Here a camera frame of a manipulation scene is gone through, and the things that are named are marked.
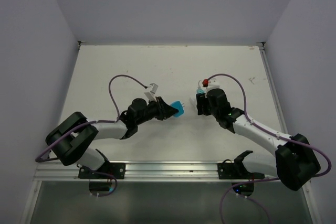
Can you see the aluminium mounting rail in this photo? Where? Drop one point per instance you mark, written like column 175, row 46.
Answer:
column 128, row 171

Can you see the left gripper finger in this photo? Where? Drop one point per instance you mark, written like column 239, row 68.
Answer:
column 164, row 116
column 165, row 108

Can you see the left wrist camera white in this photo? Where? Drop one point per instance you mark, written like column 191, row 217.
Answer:
column 150, row 91

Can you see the black base bracket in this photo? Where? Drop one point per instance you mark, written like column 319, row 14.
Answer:
column 234, row 171
column 110, row 170

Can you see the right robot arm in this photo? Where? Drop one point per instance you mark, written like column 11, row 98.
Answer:
column 291, row 160

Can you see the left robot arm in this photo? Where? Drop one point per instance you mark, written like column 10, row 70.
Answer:
column 71, row 140

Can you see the blue plug adapter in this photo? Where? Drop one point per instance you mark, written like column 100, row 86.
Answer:
column 179, row 107

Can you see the right black base bracket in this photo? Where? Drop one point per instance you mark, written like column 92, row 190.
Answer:
column 234, row 171

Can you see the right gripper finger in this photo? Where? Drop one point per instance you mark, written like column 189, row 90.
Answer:
column 206, row 109
column 199, row 103

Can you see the teal USB charger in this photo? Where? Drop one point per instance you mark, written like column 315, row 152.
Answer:
column 200, row 91

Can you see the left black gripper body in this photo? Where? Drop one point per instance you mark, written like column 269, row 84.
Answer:
column 151, row 111

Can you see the left black base bracket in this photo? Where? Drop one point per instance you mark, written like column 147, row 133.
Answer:
column 110, row 170

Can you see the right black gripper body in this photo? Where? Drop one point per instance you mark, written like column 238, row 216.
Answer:
column 214, row 113

